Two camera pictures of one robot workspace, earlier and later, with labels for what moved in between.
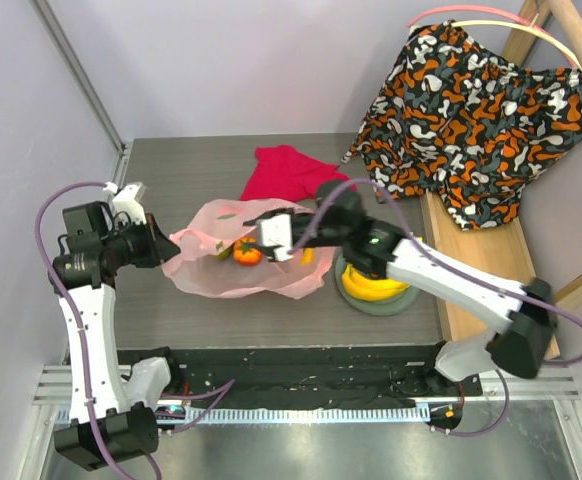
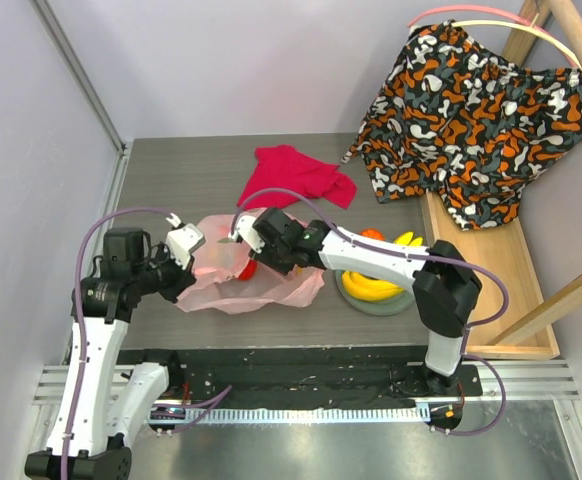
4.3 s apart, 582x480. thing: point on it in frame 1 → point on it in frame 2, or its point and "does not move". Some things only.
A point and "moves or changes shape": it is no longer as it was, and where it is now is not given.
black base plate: x=302 y=376 does not move
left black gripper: x=159 y=247 → x=182 y=279
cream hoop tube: x=521 y=26 does not move
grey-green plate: x=382 y=307 does not move
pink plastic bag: x=206 y=264 moves or changes shape
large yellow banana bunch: x=364 y=287 does not move
